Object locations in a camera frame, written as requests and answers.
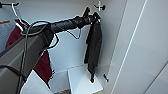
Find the black wardrobe hook rail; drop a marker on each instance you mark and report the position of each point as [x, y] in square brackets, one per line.
[102, 6]
[6, 4]

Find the white wardrobe inner bench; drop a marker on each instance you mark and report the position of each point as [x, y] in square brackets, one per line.
[83, 85]

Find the dark red hanging garment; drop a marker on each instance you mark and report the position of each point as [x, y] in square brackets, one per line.
[45, 68]

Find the black garment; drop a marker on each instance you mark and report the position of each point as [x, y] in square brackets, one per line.
[93, 50]

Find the white wardrobe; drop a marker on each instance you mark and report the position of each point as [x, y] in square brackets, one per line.
[66, 50]

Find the pale clothes hanger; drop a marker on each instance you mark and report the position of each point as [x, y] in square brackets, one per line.
[98, 4]

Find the white clothes hanger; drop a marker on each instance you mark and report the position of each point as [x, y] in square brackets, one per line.
[15, 11]

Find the white wardrobe door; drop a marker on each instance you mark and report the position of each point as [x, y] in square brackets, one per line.
[140, 50]

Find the orange and white label sticker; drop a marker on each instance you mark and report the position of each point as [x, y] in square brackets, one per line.
[5, 22]

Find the small black wall hook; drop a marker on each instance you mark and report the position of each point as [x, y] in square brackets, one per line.
[106, 78]

